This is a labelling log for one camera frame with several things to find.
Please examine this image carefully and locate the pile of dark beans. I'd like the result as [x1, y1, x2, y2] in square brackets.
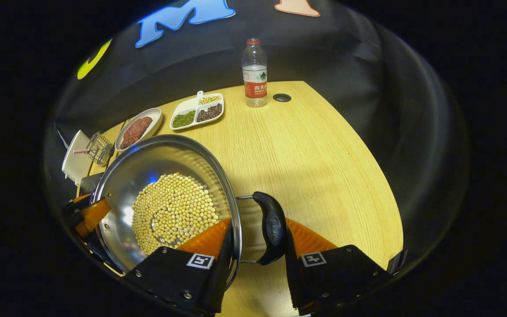
[196, 103, 222, 122]

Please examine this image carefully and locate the metal wire basket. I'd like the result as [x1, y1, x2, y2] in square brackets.
[87, 132, 113, 166]

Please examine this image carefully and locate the white toaster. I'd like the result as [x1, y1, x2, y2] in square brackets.
[62, 130, 93, 185]

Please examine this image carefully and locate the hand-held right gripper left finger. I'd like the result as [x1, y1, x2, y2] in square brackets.
[124, 217, 236, 317]

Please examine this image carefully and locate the white oval plate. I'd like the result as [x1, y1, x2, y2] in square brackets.
[115, 107, 163, 152]

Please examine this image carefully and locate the black bracket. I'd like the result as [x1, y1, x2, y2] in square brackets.
[387, 248, 409, 274]

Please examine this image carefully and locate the steel pot with black handles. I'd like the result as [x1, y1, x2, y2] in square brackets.
[92, 134, 288, 291]

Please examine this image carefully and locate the brown meat slice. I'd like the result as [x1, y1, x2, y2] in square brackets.
[132, 117, 153, 135]
[120, 129, 142, 150]

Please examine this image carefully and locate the pile of yellow soybeans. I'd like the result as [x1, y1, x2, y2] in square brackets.
[131, 173, 220, 256]

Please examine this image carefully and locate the pile of green beans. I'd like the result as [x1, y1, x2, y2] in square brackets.
[172, 110, 196, 129]

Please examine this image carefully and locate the white divided dish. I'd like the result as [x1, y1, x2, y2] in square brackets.
[169, 91, 224, 131]

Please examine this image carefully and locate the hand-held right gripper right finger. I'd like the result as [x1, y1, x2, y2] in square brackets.
[284, 218, 391, 317]

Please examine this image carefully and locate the clear plastic water bottle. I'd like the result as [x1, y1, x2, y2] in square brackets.
[241, 38, 268, 108]

